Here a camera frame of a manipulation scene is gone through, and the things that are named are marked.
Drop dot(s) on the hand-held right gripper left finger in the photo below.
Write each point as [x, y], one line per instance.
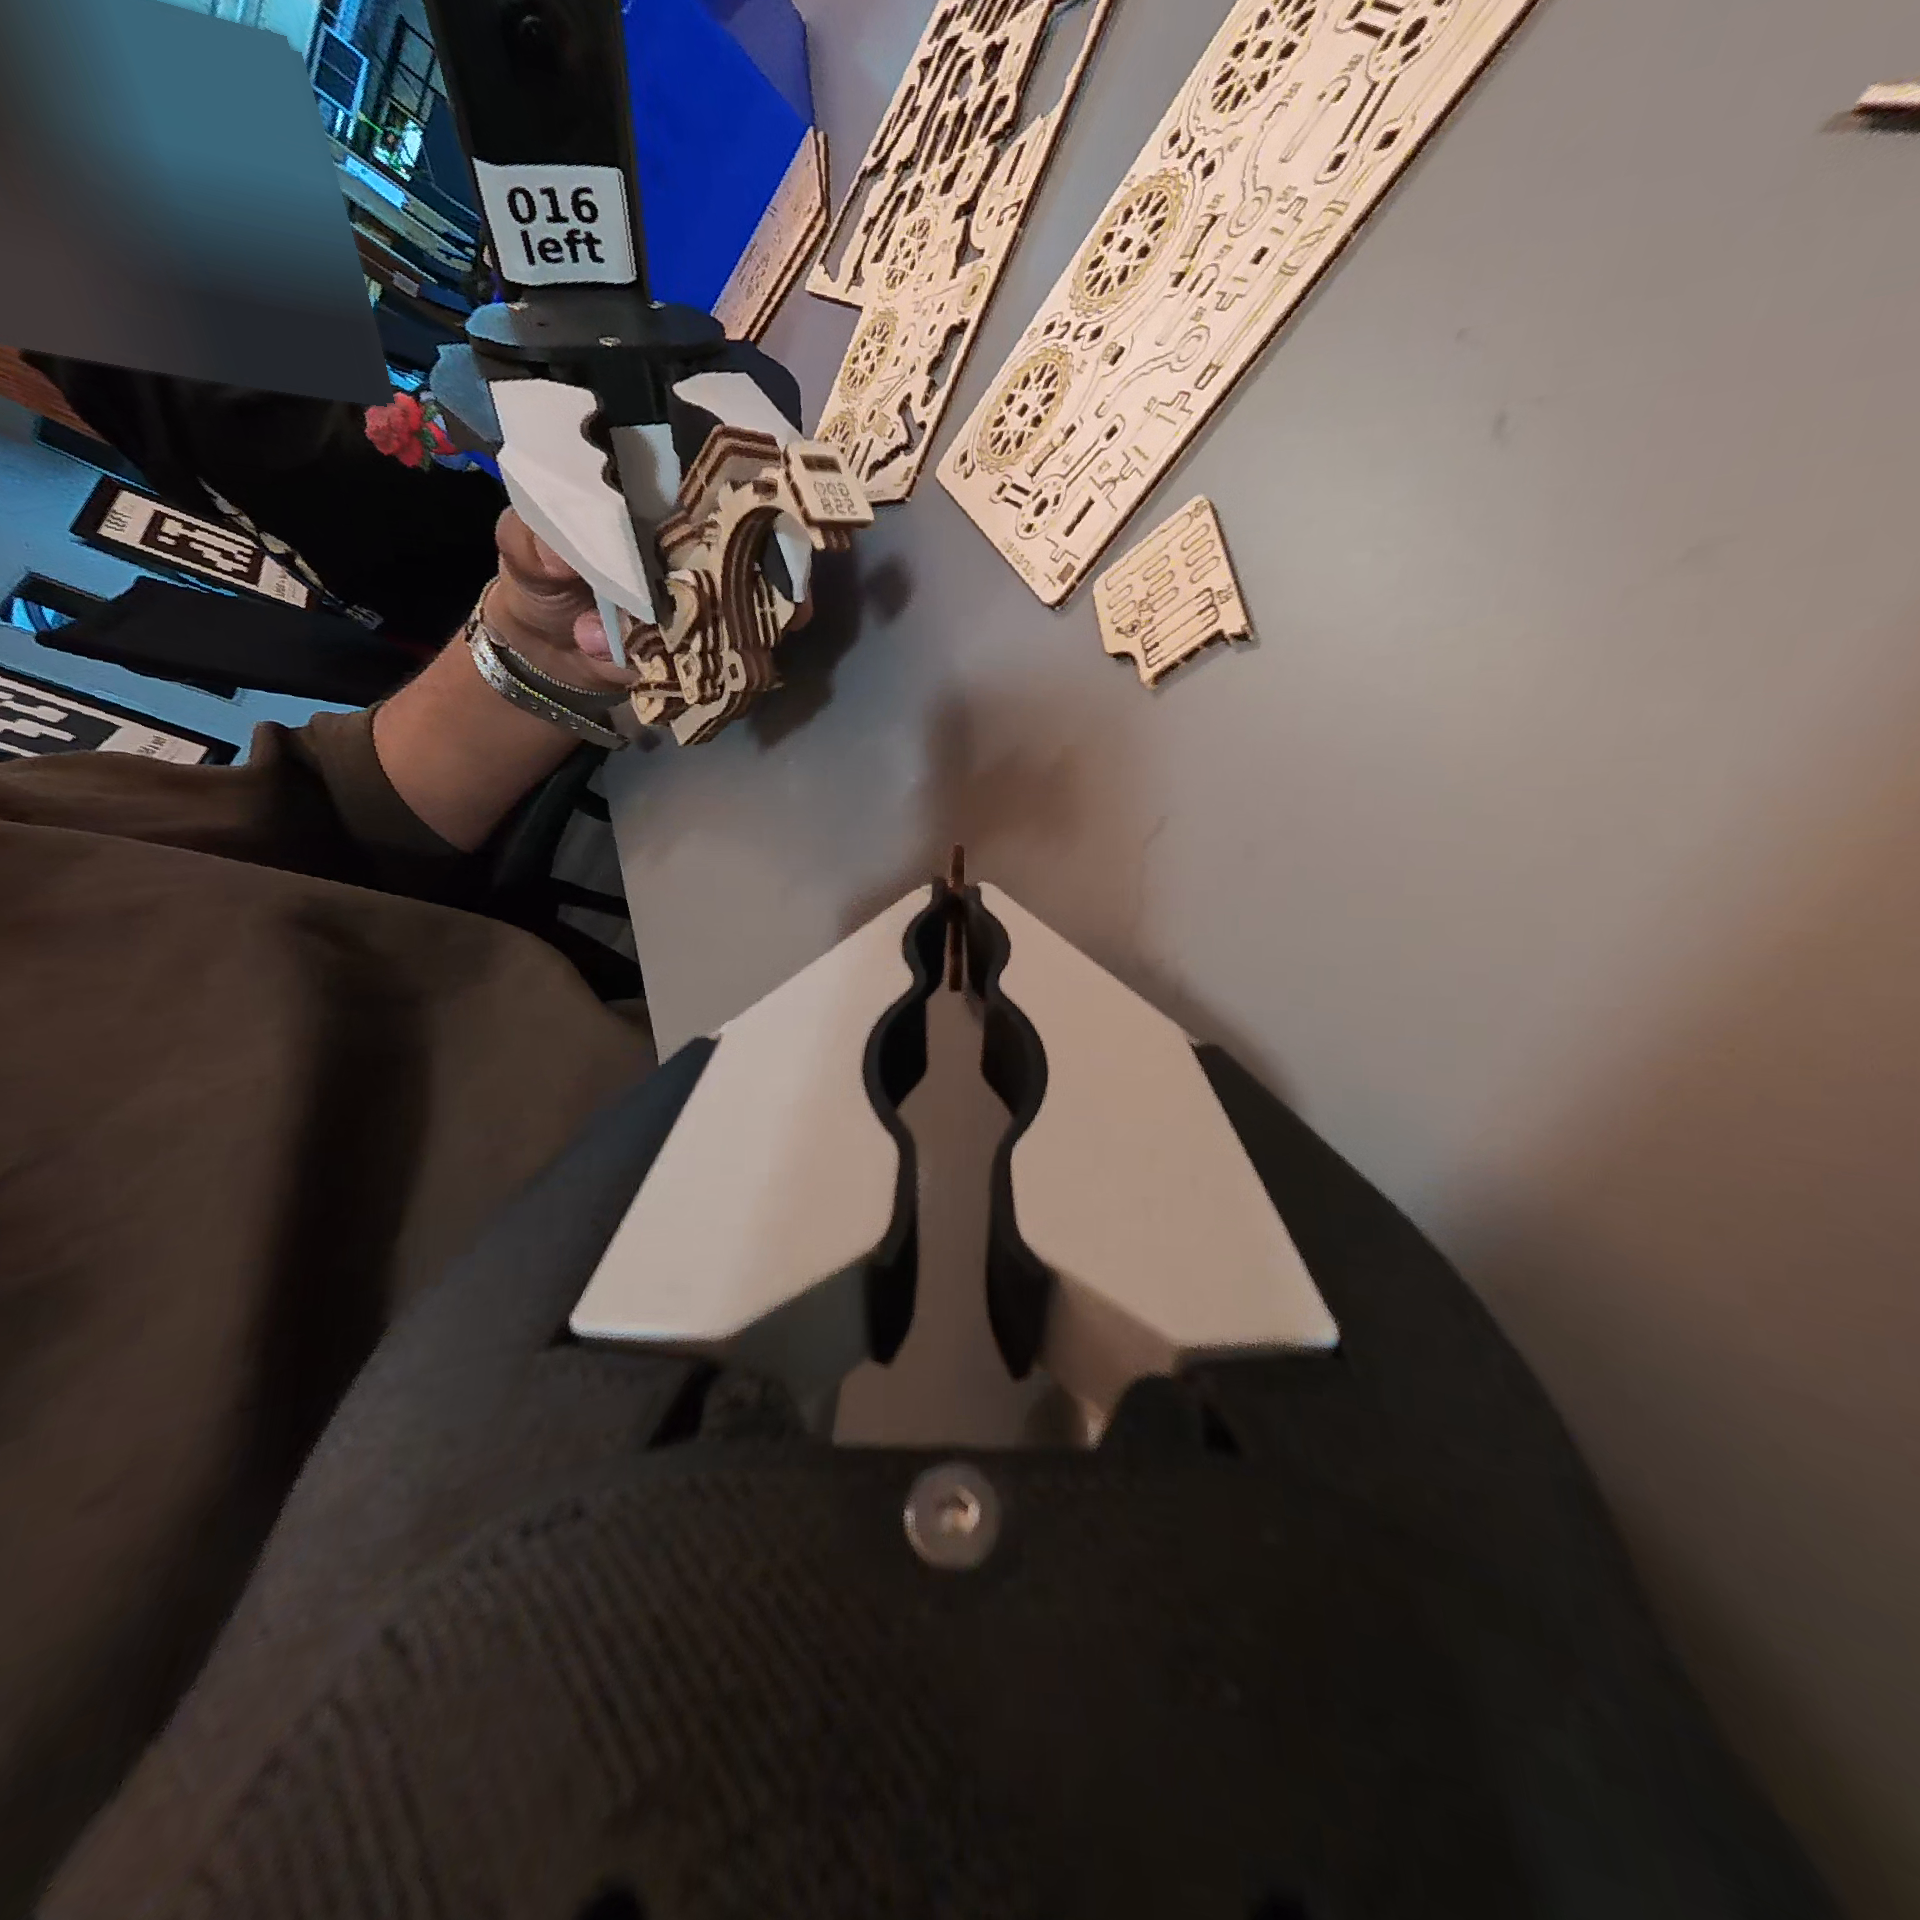
[703, 1200]

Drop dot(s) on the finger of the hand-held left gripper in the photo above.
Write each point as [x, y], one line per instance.
[554, 482]
[727, 405]

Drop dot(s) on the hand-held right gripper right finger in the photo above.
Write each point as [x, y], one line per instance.
[1153, 1200]

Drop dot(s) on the assembled wooden puzzle model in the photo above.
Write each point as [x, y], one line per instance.
[719, 600]

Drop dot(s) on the small wooden linkage piece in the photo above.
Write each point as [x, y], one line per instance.
[956, 915]

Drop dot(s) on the person's left forearm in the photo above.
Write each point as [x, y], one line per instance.
[450, 766]

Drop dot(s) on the grey desk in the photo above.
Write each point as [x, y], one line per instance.
[1501, 749]

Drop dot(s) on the person's left hand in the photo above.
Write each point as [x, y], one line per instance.
[547, 609]

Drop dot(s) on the red flower decoration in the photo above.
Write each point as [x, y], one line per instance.
[408, 433]

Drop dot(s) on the wooden parts sheet with gears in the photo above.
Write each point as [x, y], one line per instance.
[885, 361]

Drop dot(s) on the blue panel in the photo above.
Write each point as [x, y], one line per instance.
[703, 104]

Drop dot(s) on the black and white marker board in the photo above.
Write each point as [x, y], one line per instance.
[195, 541]
[88, 727]

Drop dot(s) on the wooden parts sheet with cutouts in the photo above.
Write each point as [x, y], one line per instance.
[960, 119]

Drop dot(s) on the small wooden sheet fragment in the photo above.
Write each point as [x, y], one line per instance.
[1176, 594]

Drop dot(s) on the wooden parts sheet with wheels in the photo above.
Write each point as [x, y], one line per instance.
[1290, 256]

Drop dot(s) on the notched wooden sheet fragment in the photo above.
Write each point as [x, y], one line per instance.
[1889, 102]

